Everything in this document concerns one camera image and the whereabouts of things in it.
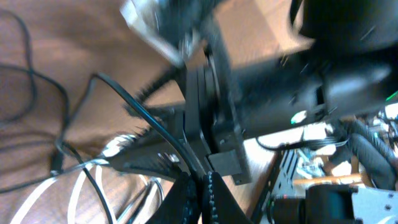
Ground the black USB cable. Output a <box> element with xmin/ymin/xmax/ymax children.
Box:
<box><xmin>52</xmin><ymin>72</ymin><xmax>206</xmax><ymax>224</ymax></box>

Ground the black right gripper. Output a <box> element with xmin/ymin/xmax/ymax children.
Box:
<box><xmin>109</xmin><ymin>21</ymin><xmax>313</xmax><ymax>185</ymax></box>

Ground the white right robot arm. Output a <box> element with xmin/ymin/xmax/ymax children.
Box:
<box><xmin>109</xmin><ymin>1</ymin><xmax>397</xmax><ymax>185</ymax></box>

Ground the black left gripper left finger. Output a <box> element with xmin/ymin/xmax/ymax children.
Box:
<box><xmin>146</xmin><ymin>172</ymin><xmax>201</xmax><ymax>224</ymax></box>

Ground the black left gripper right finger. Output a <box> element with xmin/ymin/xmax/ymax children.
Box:
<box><xmin>201</xmin><ymin>172</ymin><xmax>252</xmax><ymax>224</ymax></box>

